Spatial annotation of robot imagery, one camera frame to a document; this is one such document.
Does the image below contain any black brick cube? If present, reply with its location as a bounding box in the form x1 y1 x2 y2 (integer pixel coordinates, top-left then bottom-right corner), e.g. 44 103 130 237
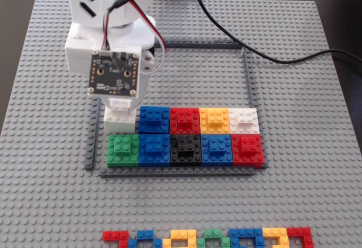
170 133 203 167

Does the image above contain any green brick letter shape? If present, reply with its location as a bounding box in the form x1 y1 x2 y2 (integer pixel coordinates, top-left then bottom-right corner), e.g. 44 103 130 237
196 229 231 248

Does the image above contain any white brick cube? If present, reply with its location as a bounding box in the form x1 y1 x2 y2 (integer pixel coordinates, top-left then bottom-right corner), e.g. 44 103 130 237
228 108 261 135
104 108 137 134

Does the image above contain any blue brick cube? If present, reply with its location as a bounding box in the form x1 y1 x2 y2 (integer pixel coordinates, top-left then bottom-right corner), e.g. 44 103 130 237
200 133 234 167
138 133 172 167
138 105 172 135

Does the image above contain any black camera cable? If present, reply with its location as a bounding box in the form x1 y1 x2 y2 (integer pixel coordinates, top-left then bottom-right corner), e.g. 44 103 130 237
106 0 362 65

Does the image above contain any blue brick letter shape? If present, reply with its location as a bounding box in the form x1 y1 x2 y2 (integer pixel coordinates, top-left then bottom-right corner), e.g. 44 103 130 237
127 230 163 248
229 228 265 248

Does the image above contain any red white black servo wire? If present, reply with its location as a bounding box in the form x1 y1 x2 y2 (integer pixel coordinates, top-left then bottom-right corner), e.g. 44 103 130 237
109 0 168 75

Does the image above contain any red brick cube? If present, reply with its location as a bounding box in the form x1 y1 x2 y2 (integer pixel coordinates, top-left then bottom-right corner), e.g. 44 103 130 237
169 107 201 135
231 133 265 167

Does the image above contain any dark grey brick strip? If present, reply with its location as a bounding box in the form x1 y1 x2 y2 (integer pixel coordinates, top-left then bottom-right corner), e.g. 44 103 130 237
154 40 244 50
99 166 255 178
84 97 102 171

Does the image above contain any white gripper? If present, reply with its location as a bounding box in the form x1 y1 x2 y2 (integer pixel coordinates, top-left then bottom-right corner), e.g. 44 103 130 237
64 18 157 114

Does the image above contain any yellow brick letter shape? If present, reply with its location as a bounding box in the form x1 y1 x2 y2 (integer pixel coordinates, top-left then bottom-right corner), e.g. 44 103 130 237
162 229 197 248
262 227 289 248

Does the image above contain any black camera circuit board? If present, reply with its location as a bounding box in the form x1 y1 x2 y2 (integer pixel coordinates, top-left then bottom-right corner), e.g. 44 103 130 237
87 50 142 98

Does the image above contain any yellow brick cube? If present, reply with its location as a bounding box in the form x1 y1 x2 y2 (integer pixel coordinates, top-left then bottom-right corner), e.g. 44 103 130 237
199 107 231 135

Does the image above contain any grey studded baseplate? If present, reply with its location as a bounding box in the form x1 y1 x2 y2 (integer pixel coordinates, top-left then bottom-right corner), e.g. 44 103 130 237
0 0 362 248

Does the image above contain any red brick letter shape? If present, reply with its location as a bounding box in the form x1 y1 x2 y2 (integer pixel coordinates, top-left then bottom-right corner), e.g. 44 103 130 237
287 226 314 248
102 230 130 248

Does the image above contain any green brick cube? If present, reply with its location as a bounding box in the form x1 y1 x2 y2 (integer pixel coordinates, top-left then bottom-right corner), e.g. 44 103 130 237
106 133 140 167

